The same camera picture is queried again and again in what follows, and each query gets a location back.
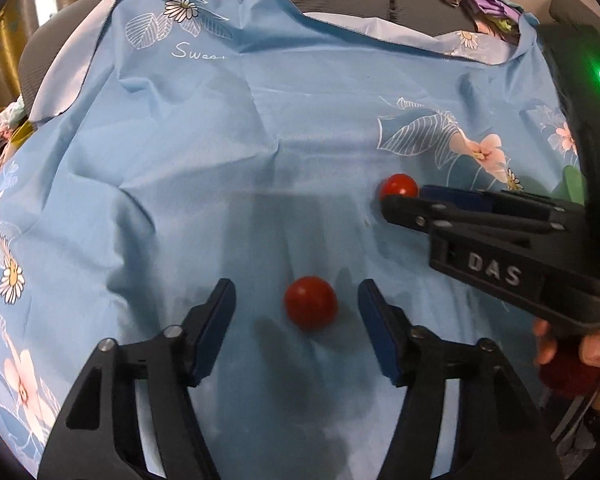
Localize green plastic bowl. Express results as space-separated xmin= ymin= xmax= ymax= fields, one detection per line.
xmin=550 ymin=165 xmax=586 ymax=205

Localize red cherry tomato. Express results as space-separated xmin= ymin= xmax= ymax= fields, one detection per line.
xmin=379 ymin=174 xmax=419 ymax=200
xmin=284 ymin=276 xmax=338 ymax=330

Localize person's right hand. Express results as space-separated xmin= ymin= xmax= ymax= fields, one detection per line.
xmin=532 ymin=318 xmax=600 ymax=413

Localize blue floral cloth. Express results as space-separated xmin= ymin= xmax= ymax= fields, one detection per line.
xmin=0 ymin=0 xmax=578 ymax=479

